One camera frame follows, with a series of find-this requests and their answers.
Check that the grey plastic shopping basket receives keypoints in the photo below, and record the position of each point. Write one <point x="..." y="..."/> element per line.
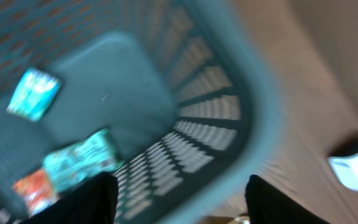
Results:
<point x="190" y="107"/>

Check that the orange red snack packet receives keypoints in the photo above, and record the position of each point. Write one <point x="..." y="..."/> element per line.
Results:
<point x="36" y="191"/>

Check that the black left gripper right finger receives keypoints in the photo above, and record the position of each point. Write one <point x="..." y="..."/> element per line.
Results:
<point x="267" y="205"/>

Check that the teal snack packet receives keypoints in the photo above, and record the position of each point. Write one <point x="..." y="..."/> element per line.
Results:
<point x="71" y="165"/>

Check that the teal white small packet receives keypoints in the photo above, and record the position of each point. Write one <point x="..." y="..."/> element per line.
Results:
<point x="33" y="94"/>

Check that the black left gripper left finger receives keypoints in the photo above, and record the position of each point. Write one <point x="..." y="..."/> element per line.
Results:
<point x="94" y="202"/>

